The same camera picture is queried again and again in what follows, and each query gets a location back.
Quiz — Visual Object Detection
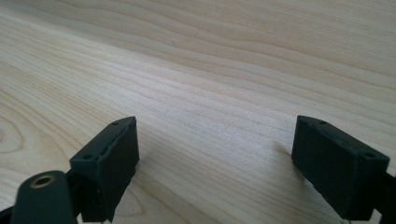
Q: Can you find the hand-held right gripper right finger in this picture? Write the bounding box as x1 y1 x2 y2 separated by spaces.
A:
290 115 390 221

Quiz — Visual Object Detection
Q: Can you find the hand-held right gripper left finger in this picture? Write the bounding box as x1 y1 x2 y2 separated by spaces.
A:
69 116 140 223

